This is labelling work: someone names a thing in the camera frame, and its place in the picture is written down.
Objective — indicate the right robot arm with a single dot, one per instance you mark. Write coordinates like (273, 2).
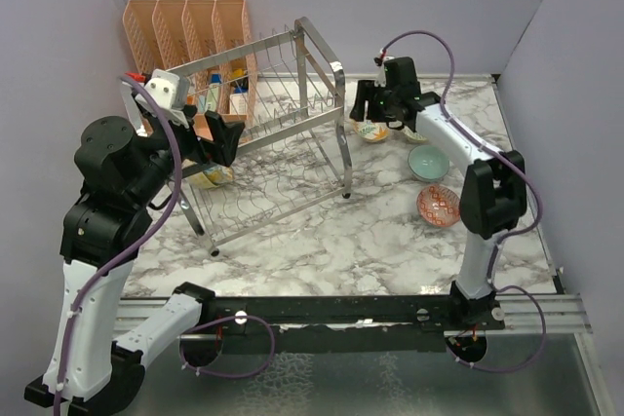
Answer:
(494, 194)

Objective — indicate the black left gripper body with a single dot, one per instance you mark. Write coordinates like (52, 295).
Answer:
(188, 142)

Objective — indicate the teal spiral bowl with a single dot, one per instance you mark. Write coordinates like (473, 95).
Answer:
(427, 163)

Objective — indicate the white bowl green leaves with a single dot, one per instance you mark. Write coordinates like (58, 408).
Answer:
(370, 132)

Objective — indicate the stainless steel dish rack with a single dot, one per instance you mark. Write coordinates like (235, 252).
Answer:
(293, 153)

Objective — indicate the peach plastic file organizer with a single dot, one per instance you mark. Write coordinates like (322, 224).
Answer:
(168, 33)

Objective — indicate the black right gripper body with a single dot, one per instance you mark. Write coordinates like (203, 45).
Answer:
(385, 100)

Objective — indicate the white bowl orange flower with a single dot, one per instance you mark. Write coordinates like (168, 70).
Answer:
(414, 137)

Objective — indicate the red geometric pattern bowl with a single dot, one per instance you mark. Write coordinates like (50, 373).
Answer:
(438, 206)

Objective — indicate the black aluminium mounting rail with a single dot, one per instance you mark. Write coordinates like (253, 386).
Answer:
(359, 324)

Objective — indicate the yellow sun pattern bowl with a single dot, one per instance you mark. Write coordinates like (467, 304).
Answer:
(211, 177)

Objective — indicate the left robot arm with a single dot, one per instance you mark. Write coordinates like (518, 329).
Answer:
(91, 372)

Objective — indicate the blue cap bottle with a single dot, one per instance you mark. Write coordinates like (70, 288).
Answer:
(214, 79)

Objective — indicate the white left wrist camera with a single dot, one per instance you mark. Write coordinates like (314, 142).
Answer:
(170, 92)

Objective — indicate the yellow black bottle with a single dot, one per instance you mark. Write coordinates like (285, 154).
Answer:
(238, 74)

